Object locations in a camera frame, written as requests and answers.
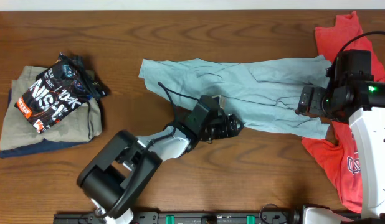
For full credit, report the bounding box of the beige folded garment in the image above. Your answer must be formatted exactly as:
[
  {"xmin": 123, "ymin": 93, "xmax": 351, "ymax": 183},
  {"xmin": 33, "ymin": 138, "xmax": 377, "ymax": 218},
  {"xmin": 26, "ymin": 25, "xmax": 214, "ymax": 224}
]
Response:
[{"xmin": 0, "ymin": 66, "xmax": 102, "ymax": 151}]

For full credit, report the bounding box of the red printed t-shirt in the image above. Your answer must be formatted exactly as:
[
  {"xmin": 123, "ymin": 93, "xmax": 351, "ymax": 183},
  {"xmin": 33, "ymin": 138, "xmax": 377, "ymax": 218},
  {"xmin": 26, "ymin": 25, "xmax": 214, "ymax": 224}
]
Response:
[{"xmin": 302, "ymin": 11, "xmax": 385, "ymax": 213}]

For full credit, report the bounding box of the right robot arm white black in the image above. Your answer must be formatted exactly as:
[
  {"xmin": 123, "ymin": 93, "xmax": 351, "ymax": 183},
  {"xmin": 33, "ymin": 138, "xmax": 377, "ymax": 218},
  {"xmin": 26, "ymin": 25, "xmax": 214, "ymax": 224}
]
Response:
[{"xmin": 298, "ymin": 50, "xmax": 385, "ymax": 223}]

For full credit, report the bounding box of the black printed folded shirt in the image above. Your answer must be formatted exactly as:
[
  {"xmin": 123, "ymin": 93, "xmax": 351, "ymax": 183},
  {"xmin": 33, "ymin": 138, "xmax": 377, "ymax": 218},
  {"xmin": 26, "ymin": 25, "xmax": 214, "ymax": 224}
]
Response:
[{"xmin": 14, "ymin": 54, "xmax": 108, "ymax": 134}]

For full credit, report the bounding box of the navy folded garment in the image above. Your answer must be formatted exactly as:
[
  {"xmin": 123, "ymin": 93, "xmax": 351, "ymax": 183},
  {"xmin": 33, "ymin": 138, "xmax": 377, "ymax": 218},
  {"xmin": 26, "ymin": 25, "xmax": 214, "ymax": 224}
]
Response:
[{"xmin": 0, "ymin": 87, "xmax": 101, "ymax": 158}]

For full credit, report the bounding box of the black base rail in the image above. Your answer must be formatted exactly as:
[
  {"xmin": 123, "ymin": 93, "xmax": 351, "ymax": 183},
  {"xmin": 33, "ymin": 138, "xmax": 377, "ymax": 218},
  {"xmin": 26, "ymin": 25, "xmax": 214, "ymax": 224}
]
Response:
[{"xmin": 53, "ymin": 210, "xmax": 361, "ymax": 224}]

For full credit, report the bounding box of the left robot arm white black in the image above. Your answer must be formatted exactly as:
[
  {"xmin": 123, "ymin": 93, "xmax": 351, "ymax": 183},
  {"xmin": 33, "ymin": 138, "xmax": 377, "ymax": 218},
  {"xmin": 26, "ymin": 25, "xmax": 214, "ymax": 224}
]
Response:
[{"xmin": 77, "ymin": 95, "xmax": 244, "ymax": 223}]

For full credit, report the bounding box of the black looped cable on rail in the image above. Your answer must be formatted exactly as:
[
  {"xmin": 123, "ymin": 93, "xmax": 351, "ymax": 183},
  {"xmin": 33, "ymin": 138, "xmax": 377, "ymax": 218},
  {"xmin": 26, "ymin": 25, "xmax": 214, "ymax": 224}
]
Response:
[{"xmin": 259, "ymin": 203, "xmax": 290, "ymax": 224}]

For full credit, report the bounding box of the light blue t-shirt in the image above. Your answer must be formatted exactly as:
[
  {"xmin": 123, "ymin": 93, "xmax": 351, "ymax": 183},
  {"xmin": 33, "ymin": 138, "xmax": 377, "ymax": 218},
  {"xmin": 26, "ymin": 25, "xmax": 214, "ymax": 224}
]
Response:
[{"xmin": 138, "ymin": 55, "xmax": 331, "ymax": 139}]

